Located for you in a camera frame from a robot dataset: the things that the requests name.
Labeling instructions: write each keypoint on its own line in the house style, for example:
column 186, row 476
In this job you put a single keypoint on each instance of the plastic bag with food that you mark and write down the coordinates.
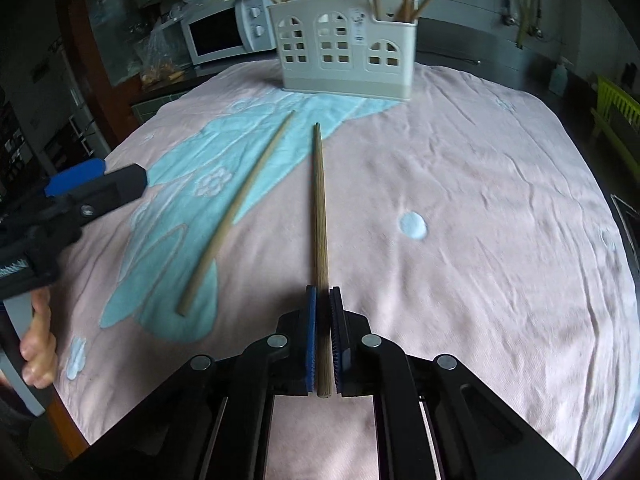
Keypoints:
column 160, row 67

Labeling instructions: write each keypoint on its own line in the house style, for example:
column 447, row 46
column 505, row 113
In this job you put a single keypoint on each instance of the blue soap bottle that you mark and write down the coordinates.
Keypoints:
column 559, row 80

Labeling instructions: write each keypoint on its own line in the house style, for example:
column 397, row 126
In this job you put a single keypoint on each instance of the white microwave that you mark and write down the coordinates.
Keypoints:
column 215, row 35

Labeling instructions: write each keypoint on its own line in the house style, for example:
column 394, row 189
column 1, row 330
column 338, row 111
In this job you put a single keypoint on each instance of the dark wooden chopstick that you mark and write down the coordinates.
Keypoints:
column 320, row 210

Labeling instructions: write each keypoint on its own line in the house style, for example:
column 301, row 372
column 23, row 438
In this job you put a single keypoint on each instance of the green dish rack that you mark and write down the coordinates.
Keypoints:
column 612, row 97

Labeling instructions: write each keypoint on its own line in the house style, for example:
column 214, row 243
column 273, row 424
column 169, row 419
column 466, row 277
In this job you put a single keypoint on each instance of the brown framed glass door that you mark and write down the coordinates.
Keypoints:
column 95, row 60

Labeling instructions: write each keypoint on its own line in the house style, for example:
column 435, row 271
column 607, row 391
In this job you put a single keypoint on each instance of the green base cabinet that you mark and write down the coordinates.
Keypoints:
column 157, row 107

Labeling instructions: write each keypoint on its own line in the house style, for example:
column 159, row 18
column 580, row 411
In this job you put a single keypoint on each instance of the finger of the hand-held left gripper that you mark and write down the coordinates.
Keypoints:
column 75, row 177
column 120, row 187

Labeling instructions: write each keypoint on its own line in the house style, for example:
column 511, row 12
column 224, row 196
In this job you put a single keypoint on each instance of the white utensil holder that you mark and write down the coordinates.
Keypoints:
column 345, row 85

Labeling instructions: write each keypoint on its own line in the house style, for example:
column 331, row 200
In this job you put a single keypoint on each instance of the light wooden chopstick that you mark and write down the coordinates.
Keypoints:
column 235, row 210

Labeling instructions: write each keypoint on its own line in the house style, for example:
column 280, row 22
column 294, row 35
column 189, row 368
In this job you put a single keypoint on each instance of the pink printed towel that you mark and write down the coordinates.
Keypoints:
column 450, row 160

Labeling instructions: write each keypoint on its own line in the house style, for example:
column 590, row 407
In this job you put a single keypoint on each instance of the person's left hand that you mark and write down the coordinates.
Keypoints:
column 40, row 360

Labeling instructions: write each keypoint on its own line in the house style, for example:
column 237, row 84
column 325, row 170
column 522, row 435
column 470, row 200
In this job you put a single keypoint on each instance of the clear plastic bag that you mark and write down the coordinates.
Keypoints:
column 200, row 2

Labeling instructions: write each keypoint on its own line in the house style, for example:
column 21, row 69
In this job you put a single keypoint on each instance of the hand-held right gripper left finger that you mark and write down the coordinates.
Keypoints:
column 311, row 320

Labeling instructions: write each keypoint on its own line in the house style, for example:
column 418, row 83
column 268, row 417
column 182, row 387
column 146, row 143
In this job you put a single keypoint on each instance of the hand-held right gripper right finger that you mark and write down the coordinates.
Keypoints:
column 336, row 320

